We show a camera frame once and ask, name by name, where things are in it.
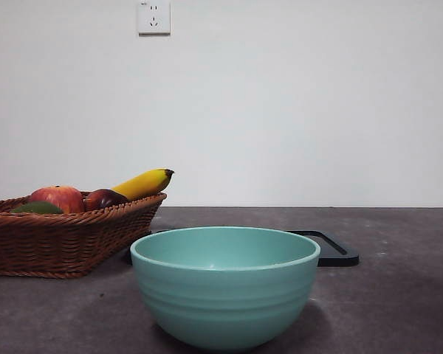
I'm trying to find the teal ribbed bowl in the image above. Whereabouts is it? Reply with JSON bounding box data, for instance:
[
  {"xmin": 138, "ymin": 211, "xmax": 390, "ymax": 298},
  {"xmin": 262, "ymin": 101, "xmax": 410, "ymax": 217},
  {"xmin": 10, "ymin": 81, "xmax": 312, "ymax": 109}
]
[{"xmin": 129, "ymin": 226, "xmax": 323, "ymax": 352}]

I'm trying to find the yellow banana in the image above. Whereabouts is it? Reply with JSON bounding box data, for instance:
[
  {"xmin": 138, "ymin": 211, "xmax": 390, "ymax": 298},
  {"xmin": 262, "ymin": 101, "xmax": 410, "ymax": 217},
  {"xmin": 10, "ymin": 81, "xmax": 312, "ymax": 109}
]
[{"xmin": 110, "ymin": 168, "xmax": 175, "ymax": 202}]

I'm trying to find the green avocado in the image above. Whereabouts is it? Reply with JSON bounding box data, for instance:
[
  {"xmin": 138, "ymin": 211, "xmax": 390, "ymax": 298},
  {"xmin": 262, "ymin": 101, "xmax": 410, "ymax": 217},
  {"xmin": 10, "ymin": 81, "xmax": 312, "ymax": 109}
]
[{"xmin": 10, "ymin": 201, "xmax": 65, "ymax": 215}]

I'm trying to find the black rectangular tray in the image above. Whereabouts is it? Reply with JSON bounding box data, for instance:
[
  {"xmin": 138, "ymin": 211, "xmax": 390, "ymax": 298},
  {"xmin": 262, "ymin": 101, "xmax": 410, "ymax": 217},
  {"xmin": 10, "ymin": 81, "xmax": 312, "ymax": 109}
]
[{"xmin": 120, "ymin": 229, "xmax": 360, "ymax": 268}]

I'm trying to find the dark red apple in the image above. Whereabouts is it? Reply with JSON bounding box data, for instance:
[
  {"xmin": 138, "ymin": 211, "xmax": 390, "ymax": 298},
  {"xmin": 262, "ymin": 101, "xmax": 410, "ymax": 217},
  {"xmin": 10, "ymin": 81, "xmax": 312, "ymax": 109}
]
[{"xmin": 83, "ymin": 188, "xmax": 130, "ymax": 212}]

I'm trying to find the red yellow apple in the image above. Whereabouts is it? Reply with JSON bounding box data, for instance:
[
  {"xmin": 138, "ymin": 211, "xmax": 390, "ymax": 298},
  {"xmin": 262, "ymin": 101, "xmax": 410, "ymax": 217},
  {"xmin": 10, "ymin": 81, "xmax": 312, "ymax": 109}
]
[{"xmin": 29, "ymin": 185, "xmax": 86, "ymax": 215}]

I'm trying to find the white wall socket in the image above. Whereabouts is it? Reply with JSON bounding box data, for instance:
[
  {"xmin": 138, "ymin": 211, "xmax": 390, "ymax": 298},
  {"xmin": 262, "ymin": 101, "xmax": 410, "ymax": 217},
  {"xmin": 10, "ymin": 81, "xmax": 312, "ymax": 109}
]
[{"xmin": 138, "ymin": 0, "xmax": 171, "ymax": 37}]

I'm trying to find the brown wicker basket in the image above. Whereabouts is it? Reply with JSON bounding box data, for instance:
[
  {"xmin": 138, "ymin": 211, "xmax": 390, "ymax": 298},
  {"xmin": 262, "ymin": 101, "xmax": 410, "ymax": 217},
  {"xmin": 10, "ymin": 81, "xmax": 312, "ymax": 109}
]
[{"xmin": 0, "ymin": 191, "xmax": 168, "ymax": 280}]

